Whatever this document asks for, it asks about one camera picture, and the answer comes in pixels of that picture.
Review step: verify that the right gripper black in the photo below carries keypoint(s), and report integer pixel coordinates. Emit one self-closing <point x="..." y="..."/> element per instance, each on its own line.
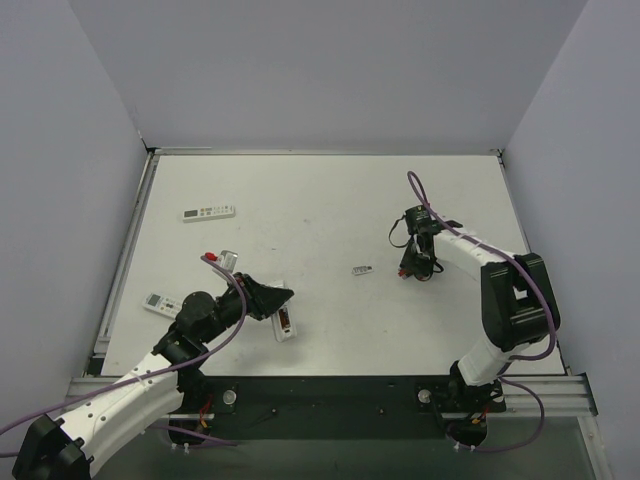
<point x="415" y="257"/>

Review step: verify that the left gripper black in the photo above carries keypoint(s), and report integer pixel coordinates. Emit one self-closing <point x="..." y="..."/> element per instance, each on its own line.
<point x="255" y="295"/>

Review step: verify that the white battery cover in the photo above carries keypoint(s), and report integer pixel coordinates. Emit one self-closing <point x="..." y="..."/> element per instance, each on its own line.
<point x="361" y="270"/>

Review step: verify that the white remote being loaded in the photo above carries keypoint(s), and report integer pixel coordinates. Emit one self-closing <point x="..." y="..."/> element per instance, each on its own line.
<point x="283" y="327"/>

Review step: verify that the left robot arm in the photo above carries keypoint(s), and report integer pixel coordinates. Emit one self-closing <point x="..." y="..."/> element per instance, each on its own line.
<point x="78" y="443"/>

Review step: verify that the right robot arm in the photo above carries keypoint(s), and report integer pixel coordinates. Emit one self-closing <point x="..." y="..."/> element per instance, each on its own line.
<point x="519" y="314"/>

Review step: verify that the white remote with display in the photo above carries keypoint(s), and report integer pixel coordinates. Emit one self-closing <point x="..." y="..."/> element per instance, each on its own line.
<point x="217" y="212"/>

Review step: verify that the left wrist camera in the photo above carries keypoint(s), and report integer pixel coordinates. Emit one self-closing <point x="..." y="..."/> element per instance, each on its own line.
<point x="224" y="259"/>

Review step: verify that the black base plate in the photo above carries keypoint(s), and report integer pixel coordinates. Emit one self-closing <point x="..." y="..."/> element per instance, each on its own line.
<point x="320" y="424"/>

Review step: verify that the aluminium frame rail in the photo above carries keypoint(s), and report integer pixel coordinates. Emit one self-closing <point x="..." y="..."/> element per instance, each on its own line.
<point x="559" y="395"/>

